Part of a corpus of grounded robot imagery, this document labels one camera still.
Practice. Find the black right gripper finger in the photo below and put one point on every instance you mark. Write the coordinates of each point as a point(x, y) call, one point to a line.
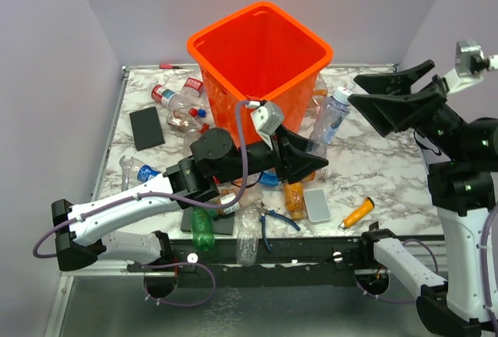
point(393, 83)
point(388, 113)

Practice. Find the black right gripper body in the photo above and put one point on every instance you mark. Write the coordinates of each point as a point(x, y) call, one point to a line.
point(440, 123)

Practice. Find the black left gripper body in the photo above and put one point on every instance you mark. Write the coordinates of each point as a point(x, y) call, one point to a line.
point(261, 156)

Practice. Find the clear bottle light blue label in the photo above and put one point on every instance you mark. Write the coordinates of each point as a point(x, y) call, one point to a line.
point(138, 171)

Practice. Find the large orange label juice bottle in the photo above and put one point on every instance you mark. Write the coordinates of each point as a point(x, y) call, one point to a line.
point(319, 175)

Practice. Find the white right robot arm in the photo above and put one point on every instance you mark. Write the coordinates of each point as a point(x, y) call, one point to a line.
point(465, 302)

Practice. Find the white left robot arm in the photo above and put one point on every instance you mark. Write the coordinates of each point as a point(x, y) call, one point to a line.
point(84, 232)

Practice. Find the orange plastic bin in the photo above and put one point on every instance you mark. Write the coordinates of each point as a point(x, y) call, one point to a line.
point(259, 53)

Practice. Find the orange bottle near tin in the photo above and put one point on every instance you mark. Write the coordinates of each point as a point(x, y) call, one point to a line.
point(294, 200)

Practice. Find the grey metal tin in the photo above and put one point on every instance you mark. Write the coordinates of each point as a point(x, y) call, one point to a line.
point(317, 206)

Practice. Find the clear crushed bottle front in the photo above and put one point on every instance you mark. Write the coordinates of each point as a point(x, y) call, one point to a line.
point(248, 229)

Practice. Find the black foam pad front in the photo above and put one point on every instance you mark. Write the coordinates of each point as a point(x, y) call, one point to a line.
point(221, 225)

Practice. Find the orange utility knife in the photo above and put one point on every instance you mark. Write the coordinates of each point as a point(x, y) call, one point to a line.
point(359, 213)

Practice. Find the red cap clear bottle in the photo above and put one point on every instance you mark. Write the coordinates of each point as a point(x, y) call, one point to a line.
point(190, 119)

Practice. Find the green plastic bottle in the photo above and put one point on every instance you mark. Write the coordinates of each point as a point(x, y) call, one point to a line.
point(201, 228)

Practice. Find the black foam block left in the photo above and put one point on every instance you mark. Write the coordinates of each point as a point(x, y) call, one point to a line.
point(146, 128)

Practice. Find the red label water bottle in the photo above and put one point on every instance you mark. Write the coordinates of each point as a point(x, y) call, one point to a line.
point(168, 98)

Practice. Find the red screwdriver at back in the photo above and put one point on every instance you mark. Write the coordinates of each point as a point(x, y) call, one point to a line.
point(171, 67)

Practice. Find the silver wrench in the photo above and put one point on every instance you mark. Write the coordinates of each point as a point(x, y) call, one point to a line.
point(124, 173)

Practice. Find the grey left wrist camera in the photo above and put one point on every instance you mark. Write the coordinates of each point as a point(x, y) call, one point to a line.
point(267, 118)

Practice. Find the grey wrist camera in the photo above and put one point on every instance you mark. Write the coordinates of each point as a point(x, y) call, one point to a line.
point(468, 57)
point(267, 118)

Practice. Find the blue handled pliers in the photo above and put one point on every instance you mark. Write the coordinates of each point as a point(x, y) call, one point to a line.
point(267, 217)

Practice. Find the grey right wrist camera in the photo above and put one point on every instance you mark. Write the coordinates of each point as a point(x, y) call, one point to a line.
point(468, 57)

